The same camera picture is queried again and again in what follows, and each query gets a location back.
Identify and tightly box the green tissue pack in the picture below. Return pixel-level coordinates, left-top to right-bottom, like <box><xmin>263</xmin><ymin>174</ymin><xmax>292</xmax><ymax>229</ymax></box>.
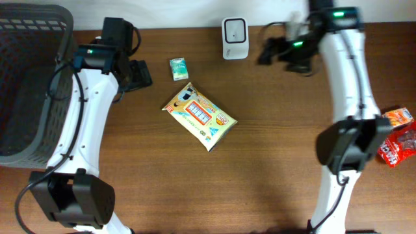
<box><xmin>170</xmin><ymin>58</ymin><xmax>189</xmax><ymax>81</ymax></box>

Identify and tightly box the cream bee snack bag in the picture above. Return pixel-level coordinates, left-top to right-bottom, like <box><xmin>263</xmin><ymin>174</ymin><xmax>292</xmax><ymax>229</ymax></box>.
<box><xmin>162</xmin><ymin>83</ymin><xmax>238</xmax><ymax>152</ymax></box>

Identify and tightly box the orange juice carton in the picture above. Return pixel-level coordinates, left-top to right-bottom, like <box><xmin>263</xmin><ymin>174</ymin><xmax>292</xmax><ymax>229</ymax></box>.
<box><xmin>382</xmin><ymin>107</ymin><xmax>414</xmax><ymax>128</ymax></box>

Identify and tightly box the red snack bag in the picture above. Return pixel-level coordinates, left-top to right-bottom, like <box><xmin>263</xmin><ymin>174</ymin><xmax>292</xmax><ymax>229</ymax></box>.
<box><xmin>378</xmin><ymin>122</ymin><xmax>415</xmax><ymax>168</ymax></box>

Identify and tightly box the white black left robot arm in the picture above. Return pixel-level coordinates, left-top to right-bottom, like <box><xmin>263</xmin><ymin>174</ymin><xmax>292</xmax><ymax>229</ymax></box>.
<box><xmin>24</xmin><ymin>17</ymin><xmax>153</xmax><ymax>233</ymax></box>

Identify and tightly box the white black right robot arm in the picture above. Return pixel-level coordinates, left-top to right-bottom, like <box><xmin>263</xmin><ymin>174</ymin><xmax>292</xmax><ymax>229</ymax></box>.
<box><xmin>257</xmin><ymin>1</ymin><xmax>392</xmax><ymax>233</ymax></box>

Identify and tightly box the white barcode scanner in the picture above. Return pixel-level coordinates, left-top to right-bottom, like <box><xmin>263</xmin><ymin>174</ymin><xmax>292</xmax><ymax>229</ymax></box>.
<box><xmin>222</xmin><ymin>17</ymin><xmax>250</xmax><ymax>60</ymax></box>

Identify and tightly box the grey plastic mesh basket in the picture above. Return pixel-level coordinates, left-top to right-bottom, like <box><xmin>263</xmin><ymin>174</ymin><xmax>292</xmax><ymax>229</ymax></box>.
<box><xmin>1</xmin><ymin>3</ymin><xmax>77</xmax><ymax>168</ymax></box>

